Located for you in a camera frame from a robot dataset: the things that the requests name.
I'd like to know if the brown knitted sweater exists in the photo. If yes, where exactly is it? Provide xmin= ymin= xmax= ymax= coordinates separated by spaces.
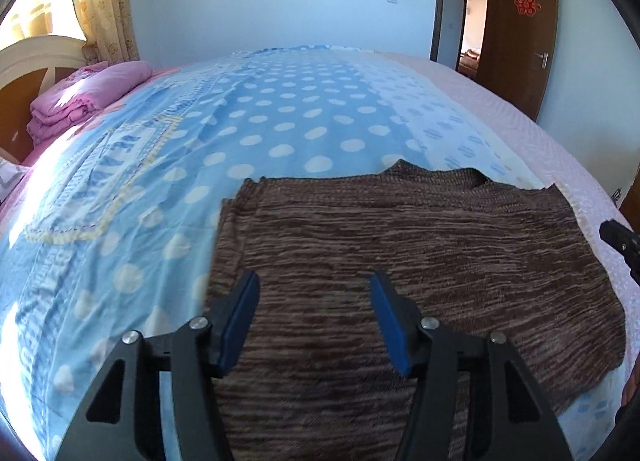
xmin=202 ymin=159 xmax=628 ymax=461

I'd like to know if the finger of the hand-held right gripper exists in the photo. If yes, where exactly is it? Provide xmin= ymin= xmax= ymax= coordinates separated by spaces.
xmin=599 ymin=220 xmax=640 ymax=287

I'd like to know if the blue polka dot bed sheet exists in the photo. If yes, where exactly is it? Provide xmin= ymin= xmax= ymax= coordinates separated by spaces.
xmin=0 ymin=43 xmax=621 ymax=461

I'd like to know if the brown wooden door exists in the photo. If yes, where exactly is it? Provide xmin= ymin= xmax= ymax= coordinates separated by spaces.
xmin=477 ymin=0 xmax=558 ymax=122

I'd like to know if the brown door frame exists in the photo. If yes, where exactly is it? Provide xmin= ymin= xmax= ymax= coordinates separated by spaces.
xmin=430 ymin=0 xmax=501 ymax=76

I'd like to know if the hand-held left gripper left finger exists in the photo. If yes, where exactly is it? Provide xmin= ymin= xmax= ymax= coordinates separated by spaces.
xmin=55 ymin=270 xmax=261 ymax=461

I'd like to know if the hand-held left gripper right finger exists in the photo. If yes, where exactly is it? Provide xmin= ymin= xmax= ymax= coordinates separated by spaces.
xmin=369 ymin=268 xmax=576 ymax=461

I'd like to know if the patterned pillow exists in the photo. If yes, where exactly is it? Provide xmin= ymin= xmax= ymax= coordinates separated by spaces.
xmin=0 ymin=158 xmax=31 ymax=202

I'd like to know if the wooden bed headboard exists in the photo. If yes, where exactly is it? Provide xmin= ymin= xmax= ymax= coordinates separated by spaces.
xmin=0 ymin=36 xmax=93 ymax=164

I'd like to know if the folded pink blanket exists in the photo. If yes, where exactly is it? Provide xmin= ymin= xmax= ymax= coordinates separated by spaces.
xmin=26 ymin=61 xmax=153 ymax=146

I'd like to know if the yellow patterned curtain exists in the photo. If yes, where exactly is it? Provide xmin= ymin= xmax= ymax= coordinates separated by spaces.
xmin=0 ymin=0 xmax=141 ymax=64

